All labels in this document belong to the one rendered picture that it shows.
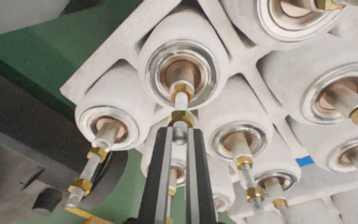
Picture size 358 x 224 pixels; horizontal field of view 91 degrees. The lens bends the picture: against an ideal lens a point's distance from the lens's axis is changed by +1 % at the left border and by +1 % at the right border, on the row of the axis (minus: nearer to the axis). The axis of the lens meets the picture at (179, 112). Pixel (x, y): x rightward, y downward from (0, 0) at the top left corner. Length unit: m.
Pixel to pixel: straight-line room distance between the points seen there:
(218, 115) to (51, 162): 0.39
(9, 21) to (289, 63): 0.29
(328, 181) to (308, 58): 0.41
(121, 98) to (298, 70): 0.20
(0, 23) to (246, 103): 0.26
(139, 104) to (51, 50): 0.36
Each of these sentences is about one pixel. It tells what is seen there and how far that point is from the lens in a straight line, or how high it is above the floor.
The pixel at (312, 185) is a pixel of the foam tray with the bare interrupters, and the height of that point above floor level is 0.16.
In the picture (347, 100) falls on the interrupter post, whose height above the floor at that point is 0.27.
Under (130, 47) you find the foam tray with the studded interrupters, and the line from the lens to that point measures 0.26.
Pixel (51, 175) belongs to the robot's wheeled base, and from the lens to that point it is 0.51.
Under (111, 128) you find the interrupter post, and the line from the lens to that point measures 0.23.
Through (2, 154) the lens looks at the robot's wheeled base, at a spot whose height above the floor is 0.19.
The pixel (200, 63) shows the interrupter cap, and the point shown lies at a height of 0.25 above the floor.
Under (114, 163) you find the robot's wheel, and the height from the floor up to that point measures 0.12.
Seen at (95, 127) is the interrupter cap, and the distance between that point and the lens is 0.25.
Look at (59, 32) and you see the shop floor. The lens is 0.51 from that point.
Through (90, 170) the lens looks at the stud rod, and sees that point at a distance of 0.20.
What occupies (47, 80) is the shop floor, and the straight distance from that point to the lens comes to 0.60.
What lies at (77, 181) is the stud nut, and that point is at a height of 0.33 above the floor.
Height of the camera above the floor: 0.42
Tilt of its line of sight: 53 degrees down
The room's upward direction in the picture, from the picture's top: 177 degrees counter-clockwise
